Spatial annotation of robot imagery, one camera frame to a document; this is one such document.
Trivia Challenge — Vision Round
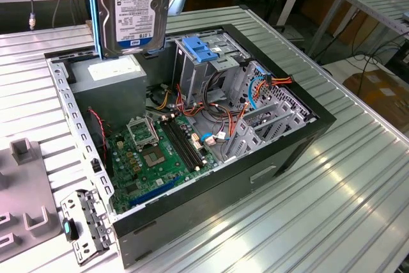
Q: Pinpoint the hard disk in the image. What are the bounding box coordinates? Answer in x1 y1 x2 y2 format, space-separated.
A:
86 0 169 61

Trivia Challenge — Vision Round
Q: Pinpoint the blue data wire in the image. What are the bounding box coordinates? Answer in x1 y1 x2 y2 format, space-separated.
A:
247 67 268 110

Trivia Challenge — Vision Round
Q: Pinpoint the yellow red power wire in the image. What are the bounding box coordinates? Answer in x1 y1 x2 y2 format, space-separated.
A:
254 74 293 95

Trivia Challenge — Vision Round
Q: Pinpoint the grey metal disk bay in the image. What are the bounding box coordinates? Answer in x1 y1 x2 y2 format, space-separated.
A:
221 98 313 164

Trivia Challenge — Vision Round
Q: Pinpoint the blue plastic cage latch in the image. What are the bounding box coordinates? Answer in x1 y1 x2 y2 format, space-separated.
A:
182 36 219 64

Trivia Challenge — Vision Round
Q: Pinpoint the grey power supply unit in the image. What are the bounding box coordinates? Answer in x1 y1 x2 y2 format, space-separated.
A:
68 54 148 129

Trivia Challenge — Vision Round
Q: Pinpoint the grey metal drive cage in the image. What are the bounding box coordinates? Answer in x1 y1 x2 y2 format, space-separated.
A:
172 33 251 107

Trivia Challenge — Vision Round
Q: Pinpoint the metal socket cover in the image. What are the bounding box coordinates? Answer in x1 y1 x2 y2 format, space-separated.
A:
125 116 160 151

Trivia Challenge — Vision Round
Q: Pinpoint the black RAM slot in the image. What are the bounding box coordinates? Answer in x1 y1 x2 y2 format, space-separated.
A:
168 115 207 166
160 118 199 173

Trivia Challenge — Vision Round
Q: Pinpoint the CPU socket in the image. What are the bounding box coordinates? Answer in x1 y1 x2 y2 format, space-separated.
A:
142 145 169 169

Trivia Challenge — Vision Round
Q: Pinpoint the green motherboard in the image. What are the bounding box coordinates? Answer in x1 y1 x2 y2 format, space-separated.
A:
105 113 221 215

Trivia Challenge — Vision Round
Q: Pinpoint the blue expansion slot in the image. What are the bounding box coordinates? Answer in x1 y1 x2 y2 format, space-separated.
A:
128 175 181 209

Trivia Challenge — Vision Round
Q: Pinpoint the grey parts rack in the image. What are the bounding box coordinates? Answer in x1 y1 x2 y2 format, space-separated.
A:
0 137 64 263

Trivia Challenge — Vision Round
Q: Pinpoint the black open PC case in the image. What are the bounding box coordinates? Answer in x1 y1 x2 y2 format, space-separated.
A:
43 23 337 269

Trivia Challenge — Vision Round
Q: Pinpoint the metal slat side table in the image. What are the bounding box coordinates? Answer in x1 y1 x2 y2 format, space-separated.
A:
306 0 409 59

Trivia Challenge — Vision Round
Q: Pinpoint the large cardboard box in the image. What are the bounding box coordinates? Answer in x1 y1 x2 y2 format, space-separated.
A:
343 70 409 141

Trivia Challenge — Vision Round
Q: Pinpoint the yellow orange wire bundle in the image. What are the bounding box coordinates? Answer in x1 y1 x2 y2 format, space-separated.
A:
155 89 173 111

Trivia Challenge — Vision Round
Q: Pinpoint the black wire bundle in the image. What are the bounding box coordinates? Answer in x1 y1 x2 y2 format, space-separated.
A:
204 70 231 116

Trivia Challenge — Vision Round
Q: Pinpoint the red orange wire bundle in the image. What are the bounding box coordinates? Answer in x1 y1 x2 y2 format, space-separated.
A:
174 84 250 138

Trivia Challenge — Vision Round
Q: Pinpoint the metal slot bracket holder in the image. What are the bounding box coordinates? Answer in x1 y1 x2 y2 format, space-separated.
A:
59 189 115 267

